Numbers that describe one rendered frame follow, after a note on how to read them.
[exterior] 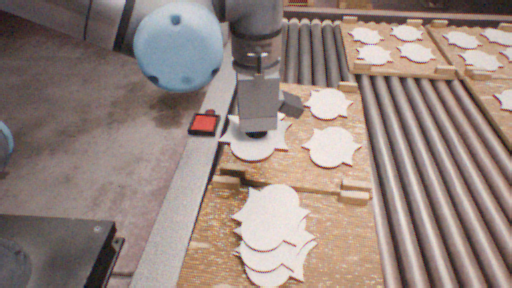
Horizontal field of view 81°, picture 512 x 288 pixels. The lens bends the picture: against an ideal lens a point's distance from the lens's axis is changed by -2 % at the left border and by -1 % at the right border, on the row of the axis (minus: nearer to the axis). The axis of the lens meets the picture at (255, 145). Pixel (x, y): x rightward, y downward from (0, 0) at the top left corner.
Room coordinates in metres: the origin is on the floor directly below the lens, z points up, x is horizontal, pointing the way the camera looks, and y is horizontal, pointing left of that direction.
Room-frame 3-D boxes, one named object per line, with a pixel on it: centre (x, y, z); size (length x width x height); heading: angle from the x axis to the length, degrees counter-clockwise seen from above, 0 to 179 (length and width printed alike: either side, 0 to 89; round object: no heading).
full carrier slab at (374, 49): (1.09, -0.52, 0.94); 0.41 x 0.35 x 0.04; 173
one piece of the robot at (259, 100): (0.43, -0.02, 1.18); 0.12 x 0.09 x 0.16; 96
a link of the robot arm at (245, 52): (0.42, 0.00, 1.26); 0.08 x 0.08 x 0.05
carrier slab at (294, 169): (0.62, -0.12, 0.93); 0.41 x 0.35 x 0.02; 170
